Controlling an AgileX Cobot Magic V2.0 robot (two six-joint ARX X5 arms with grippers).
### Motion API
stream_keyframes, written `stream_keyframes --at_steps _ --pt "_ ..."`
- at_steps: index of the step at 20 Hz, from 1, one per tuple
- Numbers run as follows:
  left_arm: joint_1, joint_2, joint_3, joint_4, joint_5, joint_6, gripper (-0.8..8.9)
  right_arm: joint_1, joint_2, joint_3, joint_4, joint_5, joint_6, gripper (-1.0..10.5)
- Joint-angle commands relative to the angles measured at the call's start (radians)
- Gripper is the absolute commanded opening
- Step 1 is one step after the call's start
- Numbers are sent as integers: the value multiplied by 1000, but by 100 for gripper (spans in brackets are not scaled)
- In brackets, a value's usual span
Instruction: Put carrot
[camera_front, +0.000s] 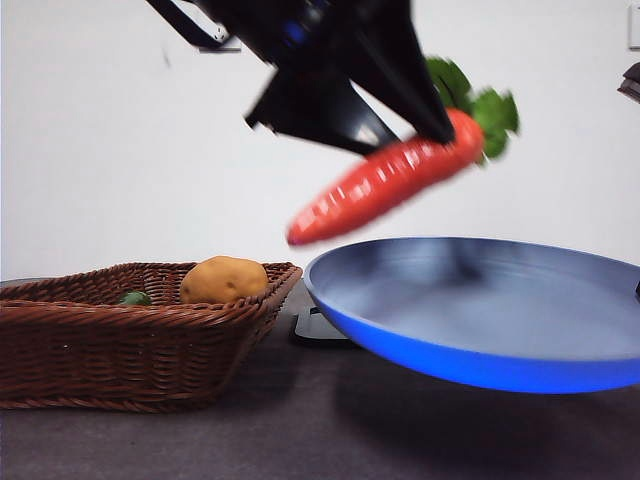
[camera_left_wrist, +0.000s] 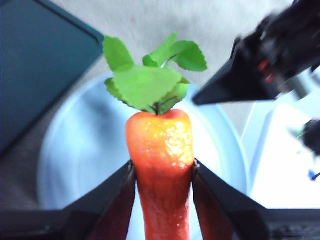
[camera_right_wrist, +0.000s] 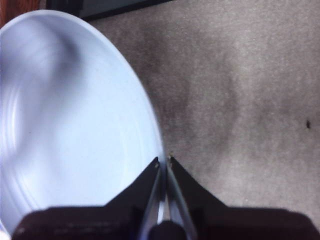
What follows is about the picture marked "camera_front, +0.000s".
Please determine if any orange carrot with green leaves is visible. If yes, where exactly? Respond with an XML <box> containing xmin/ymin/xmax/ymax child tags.
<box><xmin>285</xmin><ymin>57</ymin><xmax>521</xmax><ymax>247</ymax></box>

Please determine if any blue round plate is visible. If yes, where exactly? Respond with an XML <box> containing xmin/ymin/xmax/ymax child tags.
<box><xmin>303</xmin><ymin>236</ymin><xmax>640</xmax><ymax>396</ymax></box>

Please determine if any yellow-brown potato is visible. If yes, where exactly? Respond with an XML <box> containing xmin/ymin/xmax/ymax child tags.
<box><xmin>179</xmin><ymin>255</ymin><xmax>270</xmax><ymax>305</ymax></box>

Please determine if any black cutting board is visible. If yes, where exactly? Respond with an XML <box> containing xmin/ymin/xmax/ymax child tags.
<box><xmin>290</xmin><ymin>307</ymin><xmax>359</xmax><ymax>350</ymax></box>

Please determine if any small green vegetable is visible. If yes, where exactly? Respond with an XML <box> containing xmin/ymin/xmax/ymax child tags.
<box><xmin>117</xmin><ymin>290</ymin><xmax>153</xmax><ymax>308</ymax></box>

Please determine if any brown wicker basket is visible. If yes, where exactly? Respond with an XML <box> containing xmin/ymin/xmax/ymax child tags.
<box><xmin>0</xmin><ymin>261</ymin><xmax>305</xmax><ymax>415</ymax></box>

